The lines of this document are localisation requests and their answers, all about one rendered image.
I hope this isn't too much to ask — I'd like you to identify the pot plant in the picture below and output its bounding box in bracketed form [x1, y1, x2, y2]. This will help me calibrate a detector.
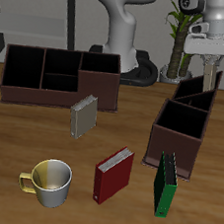
[157, 0, 207, 88]

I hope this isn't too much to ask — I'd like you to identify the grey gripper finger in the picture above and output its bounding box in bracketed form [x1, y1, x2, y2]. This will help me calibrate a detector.
[211, 55, 223, 67]
[199, 54, 212, 66]

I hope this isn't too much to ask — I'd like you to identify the black vertical post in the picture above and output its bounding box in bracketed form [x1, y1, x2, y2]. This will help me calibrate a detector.
[58, 0, 82, 51]

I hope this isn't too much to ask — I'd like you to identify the yellow book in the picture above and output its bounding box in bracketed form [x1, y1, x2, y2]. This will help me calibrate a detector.
[66, 91, 101, 143]
[200, 62, 220, 94]

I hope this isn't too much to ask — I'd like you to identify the dark brown desk caddy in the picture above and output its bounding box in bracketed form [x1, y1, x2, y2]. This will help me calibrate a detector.
[0, 40, 126, 117]
[139, 62, 224, 186]

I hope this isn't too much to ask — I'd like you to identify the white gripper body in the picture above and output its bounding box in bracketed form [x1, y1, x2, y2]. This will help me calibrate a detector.
[182, 21, 224, 60]

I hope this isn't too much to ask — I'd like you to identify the red book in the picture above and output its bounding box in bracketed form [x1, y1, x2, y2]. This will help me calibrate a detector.
[90, 142, 136, 209]

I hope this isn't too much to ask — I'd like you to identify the white and yellow mug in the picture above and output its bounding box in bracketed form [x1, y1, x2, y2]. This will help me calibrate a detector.
[14, 155, 75, 211]

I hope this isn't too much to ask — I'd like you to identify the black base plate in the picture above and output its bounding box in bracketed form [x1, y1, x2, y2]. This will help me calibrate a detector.
[84, 42, 162, 90]

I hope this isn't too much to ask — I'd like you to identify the green book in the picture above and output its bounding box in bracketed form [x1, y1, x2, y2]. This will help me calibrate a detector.
[149, 149, 183, 220]

